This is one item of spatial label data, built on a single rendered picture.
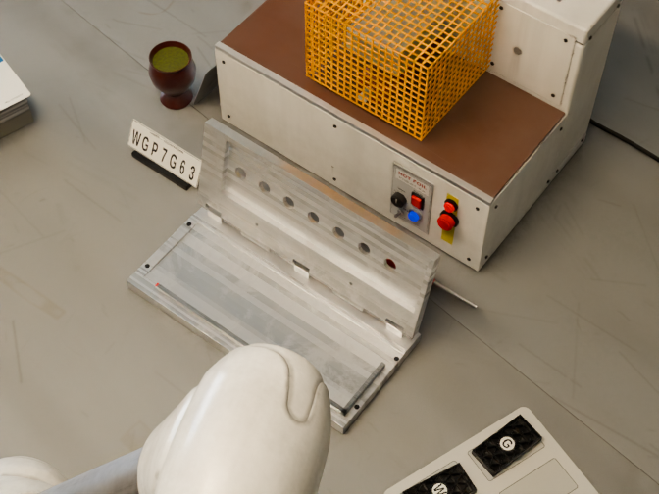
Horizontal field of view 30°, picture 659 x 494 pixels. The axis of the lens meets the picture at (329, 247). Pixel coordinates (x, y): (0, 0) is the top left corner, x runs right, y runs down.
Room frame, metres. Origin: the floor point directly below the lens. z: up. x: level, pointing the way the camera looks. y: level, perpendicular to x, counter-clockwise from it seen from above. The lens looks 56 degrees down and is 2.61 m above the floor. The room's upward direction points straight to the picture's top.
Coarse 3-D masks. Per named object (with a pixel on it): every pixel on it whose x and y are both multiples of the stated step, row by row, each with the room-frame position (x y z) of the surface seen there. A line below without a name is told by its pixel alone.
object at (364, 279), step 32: (224, 128) 1.25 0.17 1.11; (224, 160) 1.23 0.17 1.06; (256, 160) 1.21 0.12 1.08; (224, 192) 1.21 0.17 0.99; (256, 192) 1.19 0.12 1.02; (288, 192) 1.16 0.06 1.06; (320, 192) 1.12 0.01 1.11; (256, 224) 1.16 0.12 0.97; (288, 224) 1.14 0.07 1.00; (320, 224) 1.12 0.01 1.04; (352, 224) 1.09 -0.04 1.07; (384, 224) 1.07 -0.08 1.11; (288, 256) 1.11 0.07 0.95; (320, 256) 1.09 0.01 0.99; (352, 256) 1.07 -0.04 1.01; (384, 256) 1.05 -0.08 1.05; (416, 256) 1.02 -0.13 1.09; (352, 288) 1.04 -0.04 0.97; (384, 288) 1.03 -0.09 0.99; (416, 288) 1.00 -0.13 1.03; (384, 320) 1.00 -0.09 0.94; (416, 320) 0.98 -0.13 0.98
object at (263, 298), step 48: (192, 240) 1.17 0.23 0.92; (240, 240) 1.17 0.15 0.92; (144, 288) 1.07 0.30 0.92; (192, 288) 1.07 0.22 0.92; (240, 288) 1.07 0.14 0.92; (288, 288) 1.07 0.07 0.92; (240, 336) 0.98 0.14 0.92; (288, 336) 0.98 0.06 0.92; (336, 336) 0.98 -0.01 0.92; (384, 336) 0.98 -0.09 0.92; (336, 384) 0.90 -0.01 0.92
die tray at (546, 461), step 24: (528, 408) 0.86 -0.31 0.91; (480, 432) 0.82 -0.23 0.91; (456, 456) 0.78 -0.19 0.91; (528, 456) 0.78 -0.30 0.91; (552, 456) 0.78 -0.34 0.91; (408, 480) 0.74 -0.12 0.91; (480, 480) 0.74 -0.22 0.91; (504, 480) 0.74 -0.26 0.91; (528, 480) 0.74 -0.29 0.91; (552, 480) 0.74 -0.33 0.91; (576, 480) 0.74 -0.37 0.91
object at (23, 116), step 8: (16, 104) 1.43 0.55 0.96; (24, 104) 1.44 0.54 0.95; (0, 112) 1.41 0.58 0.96; (8, 112) 1.42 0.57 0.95; (16, 112) 1.43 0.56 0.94; (24, 112) 1.43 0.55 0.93; (0, 120) 1.41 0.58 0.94; (8, 120) 1.42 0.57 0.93; (16, 120) 1.42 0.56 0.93; (24, 120) 1.43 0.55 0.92; (32, 120) 1.44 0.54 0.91; (0, 128) 1.40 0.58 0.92; (8, 128) 1.41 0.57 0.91; (16, 128) 1.42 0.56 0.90; (0, 136) 1.40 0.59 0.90
